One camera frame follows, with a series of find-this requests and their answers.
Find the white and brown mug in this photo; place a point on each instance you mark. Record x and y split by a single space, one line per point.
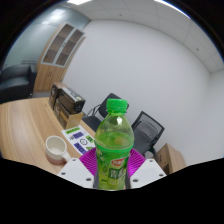
55 150

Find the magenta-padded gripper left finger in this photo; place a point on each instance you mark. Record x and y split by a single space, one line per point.
76 171

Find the white printed leaflet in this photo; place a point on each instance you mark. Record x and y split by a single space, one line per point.
78 138

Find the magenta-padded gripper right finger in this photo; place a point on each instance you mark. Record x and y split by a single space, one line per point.
148 170

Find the grey mesh office chair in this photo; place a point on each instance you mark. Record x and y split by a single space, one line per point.
146 133

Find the ceiling light panel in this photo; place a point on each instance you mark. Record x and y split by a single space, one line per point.
78 1
170 5

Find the wooden side desk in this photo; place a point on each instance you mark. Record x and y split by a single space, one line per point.
170 158

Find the wooden shelf cabinet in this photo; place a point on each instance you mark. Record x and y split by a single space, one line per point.
46 76

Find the green drink bottle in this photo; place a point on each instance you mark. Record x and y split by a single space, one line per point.
114 146

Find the black padded chair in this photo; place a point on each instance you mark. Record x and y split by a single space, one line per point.
91 121

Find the black sofa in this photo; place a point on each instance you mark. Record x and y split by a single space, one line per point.
15 81

